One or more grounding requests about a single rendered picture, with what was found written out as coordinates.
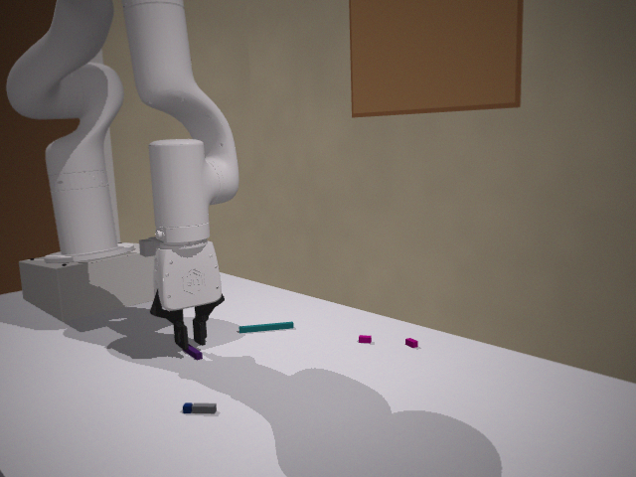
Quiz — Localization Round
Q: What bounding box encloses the purple rod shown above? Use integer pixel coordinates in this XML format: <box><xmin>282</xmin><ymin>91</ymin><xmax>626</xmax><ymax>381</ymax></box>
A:
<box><xmin>182</xmin><ymin>344</ymin><xmax>203</xmax><ymax>360</ymax></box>

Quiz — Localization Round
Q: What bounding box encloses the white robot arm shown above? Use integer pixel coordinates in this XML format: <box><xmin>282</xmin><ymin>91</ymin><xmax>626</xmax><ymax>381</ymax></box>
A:
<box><xmin>6</xmin><ymin>0</ymin><xmax>239</xmax><ymax>263</ymax></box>

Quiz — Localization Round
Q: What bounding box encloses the teal rectangular rod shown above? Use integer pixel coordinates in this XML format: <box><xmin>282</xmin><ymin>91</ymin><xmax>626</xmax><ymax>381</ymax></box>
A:
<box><xmin>239</xmin><ymin>322</ymin><xmax>294</xmax><ymax>333</ymax></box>

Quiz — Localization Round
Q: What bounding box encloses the grey rod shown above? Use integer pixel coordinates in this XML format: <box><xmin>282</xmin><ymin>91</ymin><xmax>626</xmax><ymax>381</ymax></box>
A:
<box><xmin>192</xmin><ymin>403</ymin><xmax>217</xmax><ymax>414</ymax></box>

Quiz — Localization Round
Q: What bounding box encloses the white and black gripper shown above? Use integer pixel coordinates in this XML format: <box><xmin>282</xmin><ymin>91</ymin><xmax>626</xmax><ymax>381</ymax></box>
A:
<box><xmin>150</xmin><ymin>239</ymin><xmax>225</xmax><ymax>350</ymax></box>

